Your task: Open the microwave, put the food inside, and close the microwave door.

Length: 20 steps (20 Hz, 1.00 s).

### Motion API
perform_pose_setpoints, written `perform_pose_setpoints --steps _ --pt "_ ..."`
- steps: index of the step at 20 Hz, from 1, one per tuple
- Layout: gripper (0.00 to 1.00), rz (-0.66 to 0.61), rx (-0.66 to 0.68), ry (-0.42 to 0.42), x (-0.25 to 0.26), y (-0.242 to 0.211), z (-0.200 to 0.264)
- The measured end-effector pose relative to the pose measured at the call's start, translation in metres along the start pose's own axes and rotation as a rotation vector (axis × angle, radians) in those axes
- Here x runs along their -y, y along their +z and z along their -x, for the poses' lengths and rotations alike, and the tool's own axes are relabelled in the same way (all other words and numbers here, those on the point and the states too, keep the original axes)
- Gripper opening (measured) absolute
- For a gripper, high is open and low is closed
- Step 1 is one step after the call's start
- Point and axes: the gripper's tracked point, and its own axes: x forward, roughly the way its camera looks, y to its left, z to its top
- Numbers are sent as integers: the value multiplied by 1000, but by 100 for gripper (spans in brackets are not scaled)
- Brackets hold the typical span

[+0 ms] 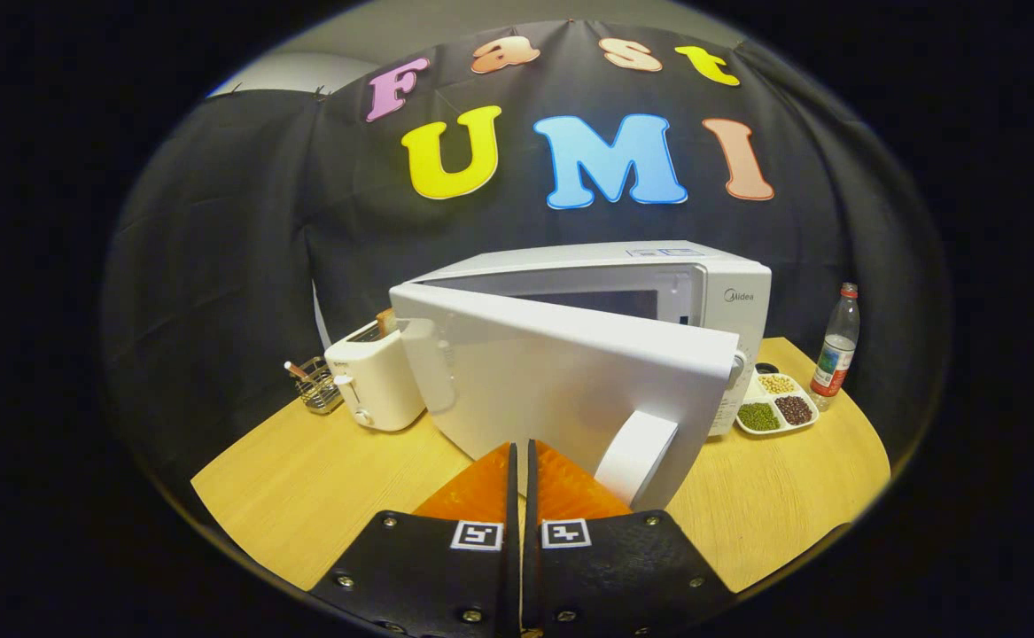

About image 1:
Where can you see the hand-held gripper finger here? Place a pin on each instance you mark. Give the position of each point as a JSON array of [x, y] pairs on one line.
[[530, 567], [512, 567]]

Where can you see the white toaster oven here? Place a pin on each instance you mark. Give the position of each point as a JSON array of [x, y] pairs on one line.
[[570, 372]]

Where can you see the white bread toaster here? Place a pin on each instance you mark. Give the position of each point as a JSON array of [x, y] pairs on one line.
[[375, 381]]

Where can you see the toast slice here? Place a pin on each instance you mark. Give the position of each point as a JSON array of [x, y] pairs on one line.
[[386, 322]]

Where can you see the white divided dish with beans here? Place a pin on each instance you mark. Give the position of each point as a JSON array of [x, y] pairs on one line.
[[775, 415]]

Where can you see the clear bottle with red label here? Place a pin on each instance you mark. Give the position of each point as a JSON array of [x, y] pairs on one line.
[[835, 354]]

